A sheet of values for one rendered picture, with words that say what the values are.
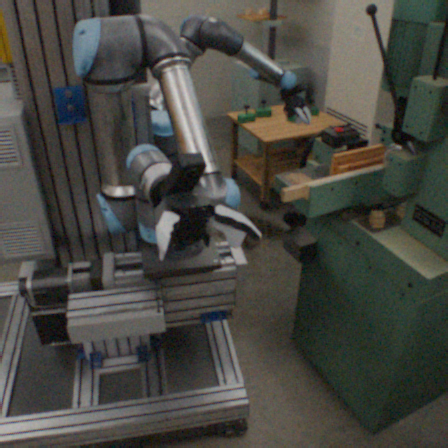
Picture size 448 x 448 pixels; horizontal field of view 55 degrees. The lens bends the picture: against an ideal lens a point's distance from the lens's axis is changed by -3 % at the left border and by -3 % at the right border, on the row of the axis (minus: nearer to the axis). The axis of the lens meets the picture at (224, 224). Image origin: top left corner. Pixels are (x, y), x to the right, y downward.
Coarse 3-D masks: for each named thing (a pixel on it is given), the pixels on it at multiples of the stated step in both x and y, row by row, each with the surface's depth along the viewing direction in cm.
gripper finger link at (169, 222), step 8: (168, 216) 66; (176, 216) 66; (160, 224) 64; (168, 224) 64; (176, 224) 65; (160, 232) 62; (168, 232) 62; (160, 240) 61; (168, 240) 61; (160, 248) 61; (168, 248) 60; (160, 256) 65
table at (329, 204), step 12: (312, 168) 158; (324, 168) 158; (276, 180) 153; (288, 180) 150; (312, 180) 150; (348, 192) 144; (360, 192) 146; (372, 192) 149; (384, 192) 152; (300, 204) 143; (312, 204) 139; (324, 204) 141; (336, 204) 144; (348, 204) 147; (312, 216) 141
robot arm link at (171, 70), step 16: (144, 16) 94; (160, 32) 94; (160, 48) 95; (176, 48) 95; (160, 64) 95; (176, 64) 95; (160, 80) 97; (176, 80) 95; (176, 96) 95; (192, 96) 96; (176, 112) 95; (192, 112) 95; (176, 128) 95; (192, 128) 94; (192, 144) 94; (208, 144) 95; (208, 160) 94; (208, 176) 93; (208, 192) 92; (224, 192) 93
